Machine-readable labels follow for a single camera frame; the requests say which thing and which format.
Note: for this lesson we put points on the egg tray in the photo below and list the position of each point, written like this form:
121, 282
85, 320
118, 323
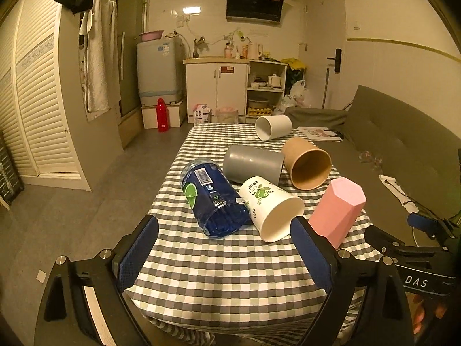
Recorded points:
259, 111

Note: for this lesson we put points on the blue white washing machine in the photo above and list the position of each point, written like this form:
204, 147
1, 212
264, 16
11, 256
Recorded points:
158, 68

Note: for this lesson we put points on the white pot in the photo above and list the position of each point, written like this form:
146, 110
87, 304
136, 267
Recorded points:
274, 81

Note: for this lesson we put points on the white kitchen cabinet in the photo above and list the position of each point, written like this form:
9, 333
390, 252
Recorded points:
216, 86

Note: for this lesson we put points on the person's right hand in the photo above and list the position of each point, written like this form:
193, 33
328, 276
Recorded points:
419, 319

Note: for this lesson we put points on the wall power socket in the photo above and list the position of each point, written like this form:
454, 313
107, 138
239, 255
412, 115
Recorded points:
183, 21

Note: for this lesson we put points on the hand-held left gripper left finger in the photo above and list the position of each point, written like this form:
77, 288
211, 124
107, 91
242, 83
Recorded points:
138, 250

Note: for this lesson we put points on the printed magazine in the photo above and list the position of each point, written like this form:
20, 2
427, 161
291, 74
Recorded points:
320, 133

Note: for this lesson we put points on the red thermos bottle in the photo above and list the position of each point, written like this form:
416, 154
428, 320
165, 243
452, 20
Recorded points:
162, 117

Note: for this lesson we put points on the white plastic bag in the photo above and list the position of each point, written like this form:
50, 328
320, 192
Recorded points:
299, 92

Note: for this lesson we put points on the brown paper cup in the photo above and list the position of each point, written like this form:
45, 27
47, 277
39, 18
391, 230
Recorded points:
306, 167

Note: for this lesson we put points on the black range hood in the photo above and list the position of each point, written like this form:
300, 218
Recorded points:
254, 3

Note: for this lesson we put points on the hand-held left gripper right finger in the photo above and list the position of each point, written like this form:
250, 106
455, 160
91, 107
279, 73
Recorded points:
310, 256

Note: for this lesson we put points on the white paper scrap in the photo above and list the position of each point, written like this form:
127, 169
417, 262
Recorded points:
41, 276

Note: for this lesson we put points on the pale pink kettle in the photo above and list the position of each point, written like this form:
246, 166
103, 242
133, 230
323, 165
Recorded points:
254, 51

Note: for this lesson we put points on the white bucket with pink lid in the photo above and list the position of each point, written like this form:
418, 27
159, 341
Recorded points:
227, 115

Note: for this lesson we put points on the grey sofa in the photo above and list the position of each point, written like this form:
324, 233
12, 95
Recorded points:
389, 129

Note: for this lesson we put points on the pink basin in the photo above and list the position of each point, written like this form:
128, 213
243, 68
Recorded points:
151, 36

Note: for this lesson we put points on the grey white checkered tablecloth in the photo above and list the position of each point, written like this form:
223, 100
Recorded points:
223, 274

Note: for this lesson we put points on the plain white cup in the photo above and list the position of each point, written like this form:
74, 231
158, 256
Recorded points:
275, 127

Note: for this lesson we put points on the white box platform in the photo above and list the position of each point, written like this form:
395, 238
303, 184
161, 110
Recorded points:
178, 113

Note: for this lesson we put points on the black crate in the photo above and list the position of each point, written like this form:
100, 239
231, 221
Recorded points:
9, 176

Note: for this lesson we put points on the white louvered closet door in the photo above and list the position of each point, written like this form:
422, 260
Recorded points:
39, 97

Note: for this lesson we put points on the yellow bag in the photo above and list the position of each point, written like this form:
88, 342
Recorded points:
294, 64

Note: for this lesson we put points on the bronze faucet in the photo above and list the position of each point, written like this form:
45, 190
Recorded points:
197, 47

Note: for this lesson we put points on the white hanging towel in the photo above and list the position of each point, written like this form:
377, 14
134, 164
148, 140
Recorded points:
99, 54

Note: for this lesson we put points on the dark grey cushion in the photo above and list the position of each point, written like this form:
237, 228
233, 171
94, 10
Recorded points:
317, 117

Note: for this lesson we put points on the pink hexagonal cup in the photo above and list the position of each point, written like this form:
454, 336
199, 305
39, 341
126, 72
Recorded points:
335, 209

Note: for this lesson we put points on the white entry door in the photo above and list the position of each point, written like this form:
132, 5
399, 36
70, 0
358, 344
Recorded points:
322, 25

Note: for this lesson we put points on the clear glass item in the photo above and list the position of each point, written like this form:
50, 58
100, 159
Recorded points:
369, 158

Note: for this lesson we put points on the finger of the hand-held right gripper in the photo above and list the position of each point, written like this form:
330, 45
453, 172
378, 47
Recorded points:
423, 223
381, 239

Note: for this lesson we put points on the white cup with green print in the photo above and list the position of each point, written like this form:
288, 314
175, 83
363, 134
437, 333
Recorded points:
273, 211

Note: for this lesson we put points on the grey cup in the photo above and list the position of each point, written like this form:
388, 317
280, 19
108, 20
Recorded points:
252, 164

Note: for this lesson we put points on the glass shower door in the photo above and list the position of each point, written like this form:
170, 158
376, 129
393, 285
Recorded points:
131, 43

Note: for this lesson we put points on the blue plastic bottle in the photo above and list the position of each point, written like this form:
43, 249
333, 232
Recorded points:
214, 198

